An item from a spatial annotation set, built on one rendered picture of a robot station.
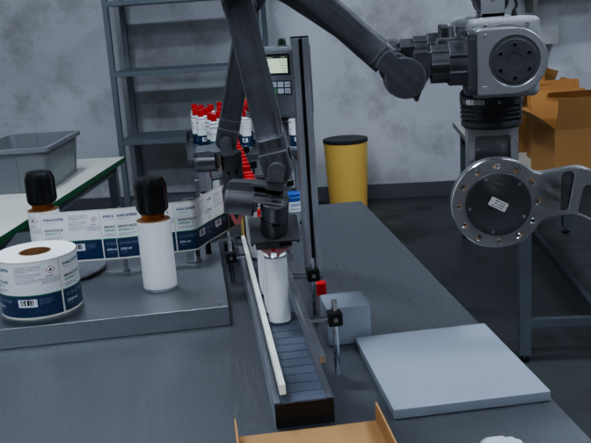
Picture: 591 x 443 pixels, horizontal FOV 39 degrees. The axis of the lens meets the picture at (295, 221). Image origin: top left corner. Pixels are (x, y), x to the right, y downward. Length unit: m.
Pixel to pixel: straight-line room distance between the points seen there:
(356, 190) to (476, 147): 4.61
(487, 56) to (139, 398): 0.95
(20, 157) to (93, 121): 3.13
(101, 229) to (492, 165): 1.12
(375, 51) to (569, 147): 2.12
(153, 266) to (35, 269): 0.30
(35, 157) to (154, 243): 2.06
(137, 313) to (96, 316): 0.10
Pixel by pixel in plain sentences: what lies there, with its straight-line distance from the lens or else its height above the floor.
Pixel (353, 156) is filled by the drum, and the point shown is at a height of 0.46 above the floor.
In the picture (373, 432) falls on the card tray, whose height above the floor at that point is 0.83.
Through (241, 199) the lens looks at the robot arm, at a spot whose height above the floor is 1.21.
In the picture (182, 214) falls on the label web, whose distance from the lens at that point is 2.39.
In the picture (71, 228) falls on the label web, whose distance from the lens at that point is 2.42.
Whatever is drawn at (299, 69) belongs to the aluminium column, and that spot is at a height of 1.41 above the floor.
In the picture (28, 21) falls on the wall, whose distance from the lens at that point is 7.38.
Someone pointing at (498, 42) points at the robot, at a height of 1.48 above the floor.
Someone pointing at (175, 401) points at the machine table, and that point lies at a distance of 1.71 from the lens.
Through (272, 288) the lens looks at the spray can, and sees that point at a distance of 1.87.
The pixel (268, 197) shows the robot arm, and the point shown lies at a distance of 1.64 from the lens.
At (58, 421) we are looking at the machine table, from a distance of 1.71.
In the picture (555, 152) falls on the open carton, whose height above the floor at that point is 0.93.
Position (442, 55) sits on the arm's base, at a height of 1.47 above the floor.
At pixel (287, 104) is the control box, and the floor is 1.32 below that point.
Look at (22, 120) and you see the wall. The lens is 7.48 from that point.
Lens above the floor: 1.56
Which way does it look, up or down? 14 degrees down
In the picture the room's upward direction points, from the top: 4 degrees counter-clockwise
